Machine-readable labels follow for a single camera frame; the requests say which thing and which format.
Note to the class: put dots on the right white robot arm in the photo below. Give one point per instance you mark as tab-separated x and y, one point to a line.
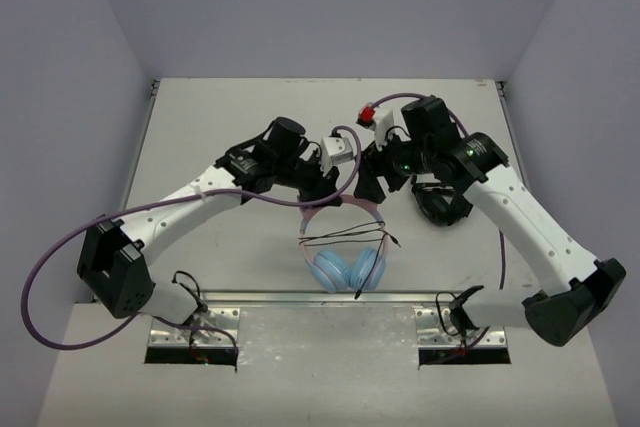
574	285

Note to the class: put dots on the aluminium table rail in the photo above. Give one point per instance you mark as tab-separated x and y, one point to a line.
264	298

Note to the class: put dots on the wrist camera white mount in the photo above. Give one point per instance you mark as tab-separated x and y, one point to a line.
334	151
379	121

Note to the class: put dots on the pink blue cat-ear headphones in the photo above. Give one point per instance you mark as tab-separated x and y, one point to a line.
351	259

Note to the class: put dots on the metal base plate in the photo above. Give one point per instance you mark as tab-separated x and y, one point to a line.
214	328
434	331

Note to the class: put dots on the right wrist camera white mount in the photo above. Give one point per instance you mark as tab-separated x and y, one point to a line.
379	121

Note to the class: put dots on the black headphones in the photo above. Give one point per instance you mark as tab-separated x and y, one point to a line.
440	204

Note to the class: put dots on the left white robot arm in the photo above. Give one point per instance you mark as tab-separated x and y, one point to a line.
116	254

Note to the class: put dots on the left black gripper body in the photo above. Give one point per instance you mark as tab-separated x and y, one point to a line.
314	182

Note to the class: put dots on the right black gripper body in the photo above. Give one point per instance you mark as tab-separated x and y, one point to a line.
396	161

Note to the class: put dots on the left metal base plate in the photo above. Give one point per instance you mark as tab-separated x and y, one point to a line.
214	328

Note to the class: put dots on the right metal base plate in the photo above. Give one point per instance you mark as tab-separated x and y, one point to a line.
434	331

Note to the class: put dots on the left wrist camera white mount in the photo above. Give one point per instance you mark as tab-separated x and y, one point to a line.
334	151

